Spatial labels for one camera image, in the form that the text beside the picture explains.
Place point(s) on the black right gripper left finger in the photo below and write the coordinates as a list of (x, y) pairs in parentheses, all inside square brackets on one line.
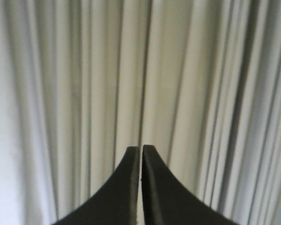
[(115, 203)]

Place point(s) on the white pleated curtain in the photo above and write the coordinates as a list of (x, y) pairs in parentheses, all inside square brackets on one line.
[(81, 80)]

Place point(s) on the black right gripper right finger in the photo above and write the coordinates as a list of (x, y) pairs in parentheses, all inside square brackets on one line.
[(166, 201)]

